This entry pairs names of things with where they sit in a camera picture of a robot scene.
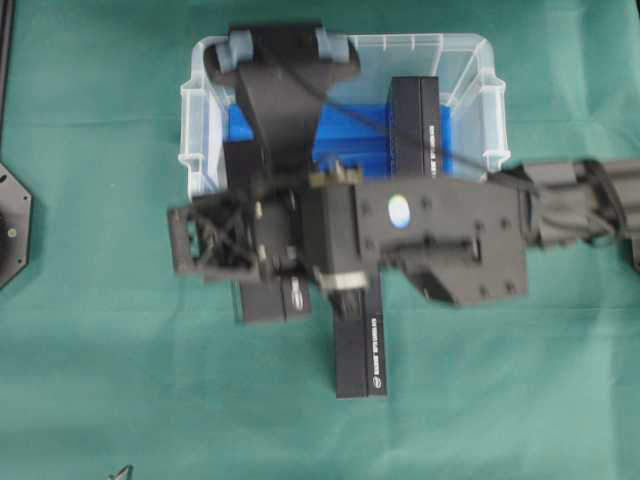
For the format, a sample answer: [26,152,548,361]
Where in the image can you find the green table cloth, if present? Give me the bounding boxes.
[1,1,639,479]

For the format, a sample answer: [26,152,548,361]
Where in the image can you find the black cable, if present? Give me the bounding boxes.
[279,69,491,174]

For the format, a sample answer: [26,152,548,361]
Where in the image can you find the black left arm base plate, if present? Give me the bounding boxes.
[0,164,32,288]

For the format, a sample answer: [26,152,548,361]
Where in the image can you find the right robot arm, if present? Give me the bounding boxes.
[167,159,639,308]

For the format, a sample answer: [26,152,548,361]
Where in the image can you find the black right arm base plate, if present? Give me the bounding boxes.
[629,236,640,272]

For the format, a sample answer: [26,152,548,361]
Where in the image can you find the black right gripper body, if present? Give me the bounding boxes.
[167,164,370,292]

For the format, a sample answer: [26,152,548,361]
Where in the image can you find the blue liner in case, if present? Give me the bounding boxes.
[226,104,454,177]

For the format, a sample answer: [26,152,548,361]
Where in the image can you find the black table frame rail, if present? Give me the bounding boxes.
[1,0,15,102]

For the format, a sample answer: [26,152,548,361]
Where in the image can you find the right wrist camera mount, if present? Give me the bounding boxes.
[203,21,361,175]

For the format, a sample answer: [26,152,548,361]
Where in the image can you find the black camera box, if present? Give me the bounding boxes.
[331,282,387,399]
[387,76,443,178]
[223,140,312,325]

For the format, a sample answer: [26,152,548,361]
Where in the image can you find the clear plastic storage case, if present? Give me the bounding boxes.
[178,33,512,197]

